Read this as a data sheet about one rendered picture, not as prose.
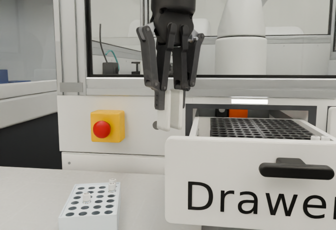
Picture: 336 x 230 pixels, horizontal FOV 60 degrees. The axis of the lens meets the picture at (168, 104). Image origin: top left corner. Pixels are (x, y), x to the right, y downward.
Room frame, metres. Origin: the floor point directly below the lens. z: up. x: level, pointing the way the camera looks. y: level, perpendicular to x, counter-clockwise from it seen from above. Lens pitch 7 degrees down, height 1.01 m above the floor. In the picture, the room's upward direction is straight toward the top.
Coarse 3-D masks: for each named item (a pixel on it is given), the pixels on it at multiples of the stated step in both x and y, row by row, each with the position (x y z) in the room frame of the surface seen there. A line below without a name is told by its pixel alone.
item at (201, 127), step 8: (200, 120) 0.69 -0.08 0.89; (208, 120) 0.69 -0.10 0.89; (296, 120) 0.66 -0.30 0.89; (192, 128) 0.57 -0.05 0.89; (200, 128) 0.69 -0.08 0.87; (208, 128) 0.69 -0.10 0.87; (312, 128) 0.57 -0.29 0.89; (200, 136) 0.69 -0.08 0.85; (208, 136) 0.69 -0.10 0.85; (320, 136) 0.53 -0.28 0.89; (328, 136) 0.50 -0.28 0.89
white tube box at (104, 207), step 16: (80, 192) 0.49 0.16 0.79; (96, 192) 0.49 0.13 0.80; (64, 208) 0.43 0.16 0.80; (80, 208) 0.43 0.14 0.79; (96, 208) 0.44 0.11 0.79; (112, 208) 0.43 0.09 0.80; (64, 224) 0.40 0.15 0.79; (80, 224) 0.40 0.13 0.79; (96, 224) 0.40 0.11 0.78; (112, 224) 0.41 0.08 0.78
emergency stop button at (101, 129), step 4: (96, 124) 0.64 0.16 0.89; (100, 124) 0.64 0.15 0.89; (104, 124) 0.64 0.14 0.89; (108, 124) 0.64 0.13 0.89; (96, 128) 0.64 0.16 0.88; (100, 128) 0.63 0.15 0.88; (104, 128) 0.63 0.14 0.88; (108, 128) 0.64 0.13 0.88; (96, 132) 0.64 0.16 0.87; (100, 132) 0.63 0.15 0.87; (104, 132) 0.63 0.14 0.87; (108, 132) 0.64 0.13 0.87; (96, 136) 0.64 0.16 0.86; (100, 136) 0.64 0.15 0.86; (104, 136) 0.64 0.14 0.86
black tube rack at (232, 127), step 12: (216, 120) 0.62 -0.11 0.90; (228, 120) 0.63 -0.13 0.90; (240, 120) 0.63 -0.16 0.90; (252, 120) 0.62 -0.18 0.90; (264, 120) 0.62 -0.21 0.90; (276, 120) 0.63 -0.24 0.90; (288, 120) 0.63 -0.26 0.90; (216, 132) 0.50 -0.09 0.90; (228, 132) 0.50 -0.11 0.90; (240, 132) 0.51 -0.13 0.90; (252, 132) 0.51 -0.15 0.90; (264, 132) 0.51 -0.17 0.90; (276, 132) 0.51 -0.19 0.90; (288, 132) 0.50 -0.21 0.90; (300, 132) 0.50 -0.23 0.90
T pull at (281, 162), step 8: (280, 160) 0.32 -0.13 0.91; (288, 160) 0.31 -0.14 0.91; (296, 160) 0.31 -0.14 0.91; (264, 168) 0.30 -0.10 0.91; (272, 168) 0.29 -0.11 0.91; (280, 168) 0.29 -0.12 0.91; (288, 168) 0.29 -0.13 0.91; (296, 168) 0.29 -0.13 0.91; (304, 168) 0.29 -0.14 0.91; (312, 168) 0.29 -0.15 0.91; (320, 168) 0.29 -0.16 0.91; (328, 168) 0.29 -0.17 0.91; (264, 176) 0.30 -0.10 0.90; (272, 176) 0.30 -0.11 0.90; (280, 176) 0.29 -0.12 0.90; (288, 176) 0.29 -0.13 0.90; (296, 176) 0.29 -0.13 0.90; (304, 176) 0.29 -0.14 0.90; (312, 176) 0.29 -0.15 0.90; (320, 176) 0.29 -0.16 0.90; (328, 176) 0.29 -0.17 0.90
